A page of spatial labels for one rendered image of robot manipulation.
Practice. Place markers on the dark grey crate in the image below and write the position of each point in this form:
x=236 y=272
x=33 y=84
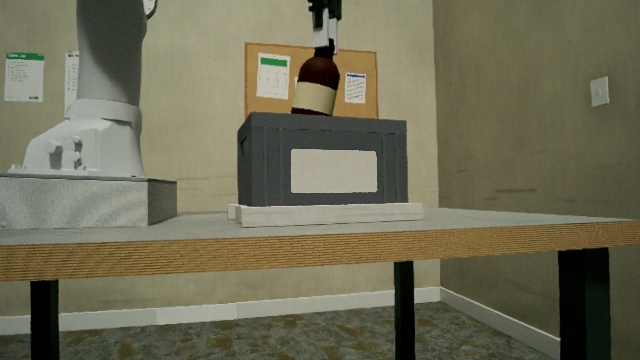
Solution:
x=302 y=160

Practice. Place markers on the dark brown bottle with cream label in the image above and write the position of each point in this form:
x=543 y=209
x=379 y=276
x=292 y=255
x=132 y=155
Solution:
x=317 y=84

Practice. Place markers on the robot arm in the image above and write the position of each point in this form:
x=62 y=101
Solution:
x=101 y=131

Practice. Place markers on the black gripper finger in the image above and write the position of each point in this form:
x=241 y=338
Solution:
x=334 y=9
x=320 y=23

